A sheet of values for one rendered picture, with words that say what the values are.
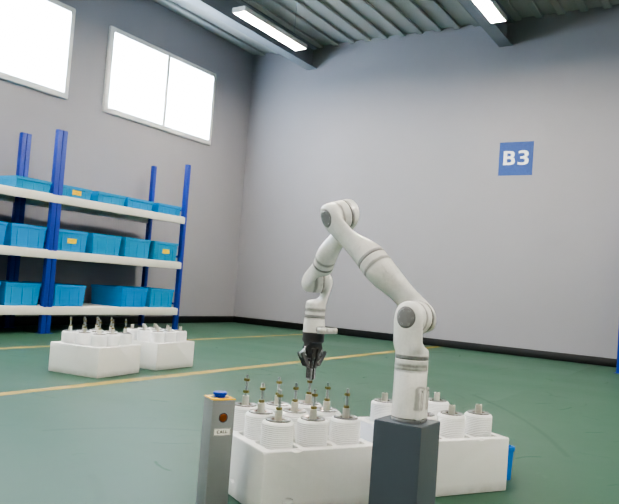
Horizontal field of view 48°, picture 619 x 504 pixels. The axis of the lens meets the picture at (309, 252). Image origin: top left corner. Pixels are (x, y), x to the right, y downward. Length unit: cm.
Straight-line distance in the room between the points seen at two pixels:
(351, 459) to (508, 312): 636
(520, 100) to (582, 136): 86
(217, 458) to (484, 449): 93
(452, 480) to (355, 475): 39
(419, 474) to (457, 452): 49
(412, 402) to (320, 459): 34
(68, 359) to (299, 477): 264
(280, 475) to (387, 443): 32
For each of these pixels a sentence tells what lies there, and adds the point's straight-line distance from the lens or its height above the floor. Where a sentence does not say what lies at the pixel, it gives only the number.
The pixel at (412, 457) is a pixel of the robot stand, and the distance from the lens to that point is 192.
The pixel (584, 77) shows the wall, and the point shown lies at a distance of 860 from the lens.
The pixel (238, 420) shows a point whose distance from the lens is 225.
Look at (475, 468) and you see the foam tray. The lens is 247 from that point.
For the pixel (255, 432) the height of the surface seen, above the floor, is 20.
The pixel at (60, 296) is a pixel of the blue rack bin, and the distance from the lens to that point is 706.
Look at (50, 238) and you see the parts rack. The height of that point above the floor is 90.
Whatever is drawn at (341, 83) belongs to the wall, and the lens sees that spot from 974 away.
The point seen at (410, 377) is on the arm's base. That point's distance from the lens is 192.
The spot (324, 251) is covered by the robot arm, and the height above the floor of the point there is 76.
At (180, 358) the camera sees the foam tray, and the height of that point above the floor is 7.
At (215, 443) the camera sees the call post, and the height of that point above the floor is 19.
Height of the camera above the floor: 66
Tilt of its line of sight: 3 degrees up
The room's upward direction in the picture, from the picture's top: 4 degrees clockwise
